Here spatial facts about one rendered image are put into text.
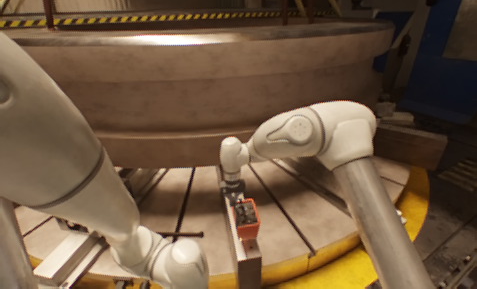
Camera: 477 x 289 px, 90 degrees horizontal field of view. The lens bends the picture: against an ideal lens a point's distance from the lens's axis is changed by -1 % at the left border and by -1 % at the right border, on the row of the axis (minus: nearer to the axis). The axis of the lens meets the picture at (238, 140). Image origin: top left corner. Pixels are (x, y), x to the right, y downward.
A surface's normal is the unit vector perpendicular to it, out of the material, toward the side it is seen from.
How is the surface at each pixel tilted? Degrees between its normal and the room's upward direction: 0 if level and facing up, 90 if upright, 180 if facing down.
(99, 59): 90
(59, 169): 101
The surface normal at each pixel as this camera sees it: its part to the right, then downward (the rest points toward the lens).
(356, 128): 0.25, -0.33
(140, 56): 0.00, 0.47
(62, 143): 0.94, 0.11
